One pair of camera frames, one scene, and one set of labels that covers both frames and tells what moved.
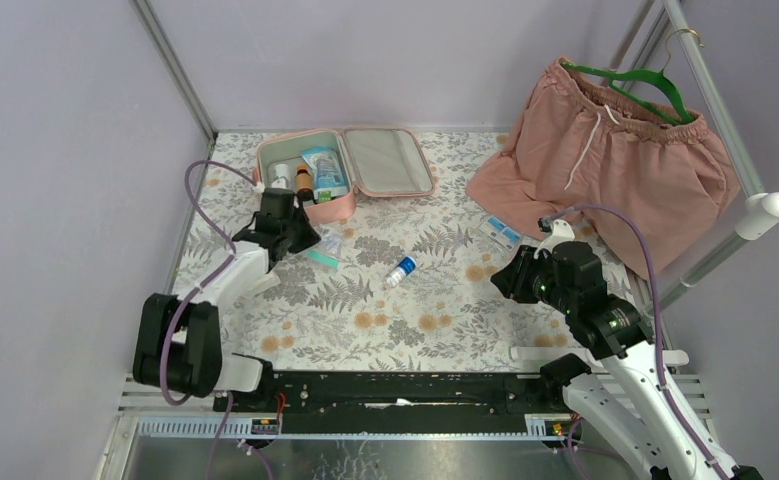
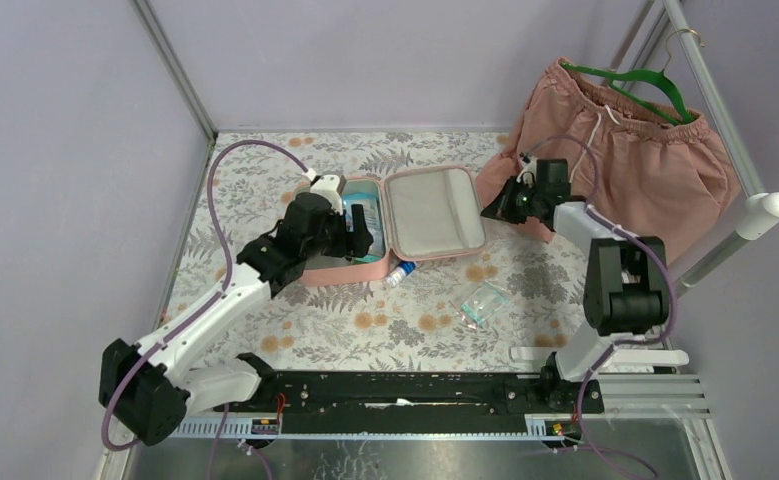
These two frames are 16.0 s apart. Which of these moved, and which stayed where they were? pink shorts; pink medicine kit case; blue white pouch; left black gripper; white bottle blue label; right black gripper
Moved: right black gripper; blue white pouch; pink medicine kit case; left black gripper
Stayed: white bottle blue label; pink shorts
